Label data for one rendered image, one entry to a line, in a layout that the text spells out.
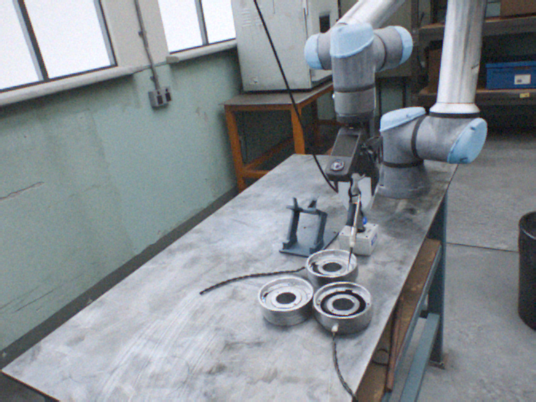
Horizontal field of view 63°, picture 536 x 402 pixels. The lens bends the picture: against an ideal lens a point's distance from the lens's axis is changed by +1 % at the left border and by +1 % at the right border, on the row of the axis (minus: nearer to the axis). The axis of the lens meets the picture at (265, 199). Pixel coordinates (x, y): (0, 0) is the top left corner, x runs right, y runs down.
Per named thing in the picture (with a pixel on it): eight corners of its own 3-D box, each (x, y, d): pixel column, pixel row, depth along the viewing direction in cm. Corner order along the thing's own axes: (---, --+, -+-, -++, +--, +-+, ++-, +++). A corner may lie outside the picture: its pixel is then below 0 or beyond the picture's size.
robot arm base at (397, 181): (384, 177, 138) (383, 147, 134) (435, 180, 131) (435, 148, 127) (369, 196, 127) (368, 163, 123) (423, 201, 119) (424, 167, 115)
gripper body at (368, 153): (385, 163, 90) (384, 104, 85) (370, 179, 83) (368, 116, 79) (350, 161, 94) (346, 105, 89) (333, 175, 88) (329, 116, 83)
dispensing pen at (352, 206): (337, 266, 87) (351, 185, 89) (344, 268, 91) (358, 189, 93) (347, 269, 86) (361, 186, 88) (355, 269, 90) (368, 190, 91)
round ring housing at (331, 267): (365, 269, 93) (364, 253, 91) (348, 298, 85) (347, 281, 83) (320, 262, 98) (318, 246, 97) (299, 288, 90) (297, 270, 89)
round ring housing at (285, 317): (251, 323, 82) (248, 305, 80) (273, 290, 91) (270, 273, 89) (305, 333, 78) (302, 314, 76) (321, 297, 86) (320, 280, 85)
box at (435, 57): (482, 91, 370) (486, 45, 355) (421, 94, 391) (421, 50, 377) (483, 82, 403) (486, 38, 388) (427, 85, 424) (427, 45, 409)
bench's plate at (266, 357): (299, 533, 50) (297, 522, 50) (4, 378, 81) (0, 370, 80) (458, 167, 143) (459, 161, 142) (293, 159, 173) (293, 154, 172)
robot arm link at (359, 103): (366, 92, 77) (324, 93, 81) (367, 118, 79) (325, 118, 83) (380, 84, 82) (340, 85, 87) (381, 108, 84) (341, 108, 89)
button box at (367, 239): (369, 256, 98) (368, 237, 96) (340, 251, 101) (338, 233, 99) (380, 239, 104) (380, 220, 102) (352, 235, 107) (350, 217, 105)
